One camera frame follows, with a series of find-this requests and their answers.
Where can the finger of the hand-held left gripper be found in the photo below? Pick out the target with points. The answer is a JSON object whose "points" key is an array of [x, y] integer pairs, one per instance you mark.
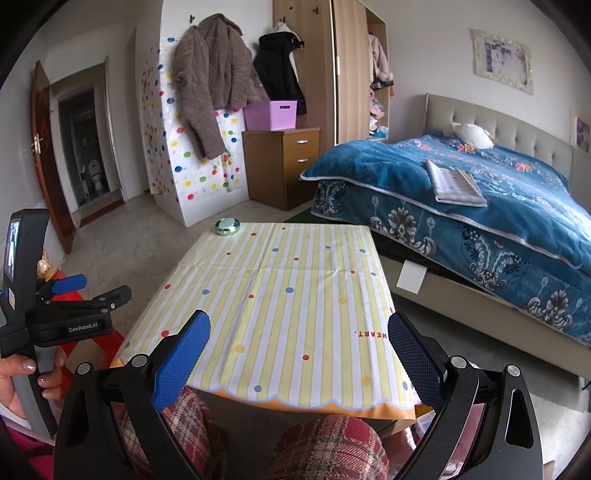
{"points": [[69, 284], [106, 297]]}

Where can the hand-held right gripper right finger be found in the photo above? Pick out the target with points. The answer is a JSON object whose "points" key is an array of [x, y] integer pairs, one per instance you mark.
{"points": [[415, 355]]}

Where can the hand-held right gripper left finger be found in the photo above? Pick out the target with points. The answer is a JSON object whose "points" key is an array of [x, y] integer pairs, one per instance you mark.
{"points": [[182, 364]]}

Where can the pink plastic bag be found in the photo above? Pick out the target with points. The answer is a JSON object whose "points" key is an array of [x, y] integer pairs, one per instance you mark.
{"points": [[401, 445]]}

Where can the person's left hand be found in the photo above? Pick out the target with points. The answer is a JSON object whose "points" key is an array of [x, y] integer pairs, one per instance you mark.
{"points": [[16, 368]]}

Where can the person's left leg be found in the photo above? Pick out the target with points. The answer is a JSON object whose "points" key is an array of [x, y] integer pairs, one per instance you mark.
{"points": [[189, 415]]}

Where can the person's leg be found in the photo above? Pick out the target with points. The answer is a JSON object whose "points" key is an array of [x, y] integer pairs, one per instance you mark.
{"points": [[323, 450], [189, 415]]}

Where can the white paper tag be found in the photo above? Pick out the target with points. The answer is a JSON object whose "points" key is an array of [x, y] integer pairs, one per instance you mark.
{"points": [[411, 277]]}

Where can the dark wooden door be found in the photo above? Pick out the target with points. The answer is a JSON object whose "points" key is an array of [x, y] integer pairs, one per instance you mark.
{"points": [[51, 175]]}

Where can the yellow striped dotted tablecloth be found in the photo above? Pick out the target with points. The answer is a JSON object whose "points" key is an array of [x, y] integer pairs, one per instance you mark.
{"points": [[286, 323]]}

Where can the white toilet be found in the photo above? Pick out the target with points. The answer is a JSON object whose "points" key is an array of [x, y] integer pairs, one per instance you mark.
{"points": [[96, 173]]}

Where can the person's right leg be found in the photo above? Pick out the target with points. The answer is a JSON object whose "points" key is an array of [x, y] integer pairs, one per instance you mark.
{"points": [[323, 450]]}

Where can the green round tin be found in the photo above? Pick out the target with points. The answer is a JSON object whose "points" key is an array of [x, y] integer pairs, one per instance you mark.
{"points": [[227, 226]]}

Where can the white polka dot cabinet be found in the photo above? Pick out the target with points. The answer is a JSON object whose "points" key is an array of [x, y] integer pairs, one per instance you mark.
{"points": [[194, 184]]}

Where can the folded grey cloth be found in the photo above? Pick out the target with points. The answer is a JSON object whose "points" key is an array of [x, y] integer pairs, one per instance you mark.
{"points": [[455, 184]]}

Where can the dark green floor mat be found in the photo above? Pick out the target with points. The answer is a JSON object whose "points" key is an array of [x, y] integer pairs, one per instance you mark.
{"points": [[302, 216]]}

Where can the bed with blue blanket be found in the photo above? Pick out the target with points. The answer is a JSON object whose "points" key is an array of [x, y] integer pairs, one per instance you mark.
{"points": [[369, 161]]}

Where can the wooden drawer cabinet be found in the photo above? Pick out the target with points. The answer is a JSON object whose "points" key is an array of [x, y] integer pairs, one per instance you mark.
{"points": [[268, 170]]}

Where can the white plush toy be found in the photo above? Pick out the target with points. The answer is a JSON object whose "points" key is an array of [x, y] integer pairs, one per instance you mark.
{"points": [[475, 134]]}

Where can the brown quilted coat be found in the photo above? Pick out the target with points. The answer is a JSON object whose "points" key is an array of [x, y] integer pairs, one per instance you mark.
{"points": [[207, 78]]}

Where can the pile of folded clothes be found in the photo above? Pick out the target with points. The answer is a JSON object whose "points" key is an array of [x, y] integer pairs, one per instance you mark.
{"points": [[377, 115]]}

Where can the purple plastic basket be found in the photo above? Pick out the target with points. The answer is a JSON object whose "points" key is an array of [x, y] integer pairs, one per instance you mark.
{"points": [[272, 115]]}

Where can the black coat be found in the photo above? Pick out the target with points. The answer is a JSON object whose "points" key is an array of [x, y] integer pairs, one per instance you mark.
{"points": [[277, 64]]}

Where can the wooden wardrobe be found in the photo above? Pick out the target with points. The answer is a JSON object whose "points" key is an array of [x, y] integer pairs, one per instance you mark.
{"points": [[351, 69]]}

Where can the pink hanging clothes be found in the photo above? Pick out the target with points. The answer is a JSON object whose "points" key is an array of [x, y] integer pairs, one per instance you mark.
{"points": [[378, 55]]}

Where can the beige upholstered bed frame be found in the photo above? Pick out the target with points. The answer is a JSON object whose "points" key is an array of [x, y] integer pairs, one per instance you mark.
{"points": [[508, 120]]}

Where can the small wall picture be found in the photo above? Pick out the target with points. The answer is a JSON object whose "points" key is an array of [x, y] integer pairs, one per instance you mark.
{"points": [[582, 134]]}

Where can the large framed wall poster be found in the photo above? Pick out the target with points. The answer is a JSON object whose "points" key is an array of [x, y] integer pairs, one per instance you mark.
{"points": [[503, 60]]}

